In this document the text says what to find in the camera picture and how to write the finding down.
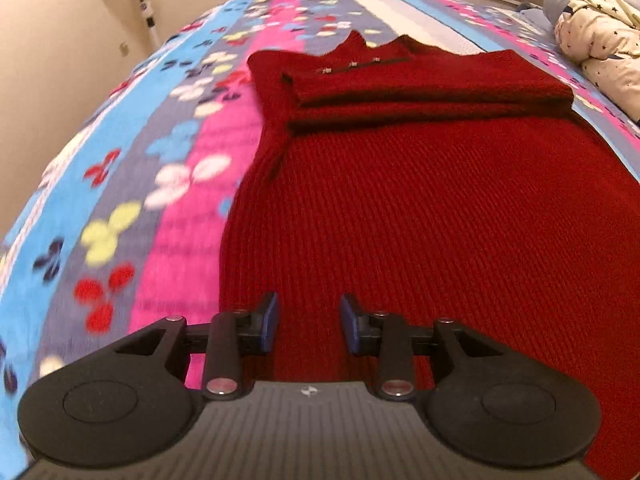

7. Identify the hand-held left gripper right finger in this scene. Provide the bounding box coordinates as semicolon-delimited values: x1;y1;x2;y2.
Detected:
340;294;507;402

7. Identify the red knit sweater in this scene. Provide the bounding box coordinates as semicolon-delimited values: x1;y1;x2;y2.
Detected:
218;30;640;477

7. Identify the star print cream duvet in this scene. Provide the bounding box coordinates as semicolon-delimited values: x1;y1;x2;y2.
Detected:
554;0;640;124

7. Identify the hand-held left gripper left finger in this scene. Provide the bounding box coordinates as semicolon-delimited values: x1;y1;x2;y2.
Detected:
114;291;279;402

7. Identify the floral striped blanket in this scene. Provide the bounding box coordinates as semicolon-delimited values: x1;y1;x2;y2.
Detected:
0;0;640;473

